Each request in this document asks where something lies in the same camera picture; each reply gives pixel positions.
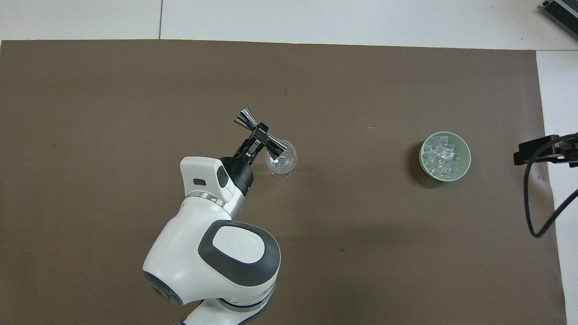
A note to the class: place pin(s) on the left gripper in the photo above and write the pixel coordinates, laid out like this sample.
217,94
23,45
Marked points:
240,174

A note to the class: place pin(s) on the silver hourglass jigger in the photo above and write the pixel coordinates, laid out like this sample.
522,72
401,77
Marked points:
244,118

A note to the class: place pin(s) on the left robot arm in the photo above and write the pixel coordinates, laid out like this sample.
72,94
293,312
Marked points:
189,243

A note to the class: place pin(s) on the clear ice cubes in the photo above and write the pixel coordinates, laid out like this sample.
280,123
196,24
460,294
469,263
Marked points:
443,156

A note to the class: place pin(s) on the clear drinking glass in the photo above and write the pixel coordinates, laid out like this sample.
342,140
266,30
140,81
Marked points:
289,167

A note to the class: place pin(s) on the green bowl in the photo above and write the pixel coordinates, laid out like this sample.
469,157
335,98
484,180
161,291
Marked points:
465,153

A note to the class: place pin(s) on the grey ribbed metal box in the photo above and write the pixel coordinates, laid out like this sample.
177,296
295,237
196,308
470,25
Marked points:
562,11

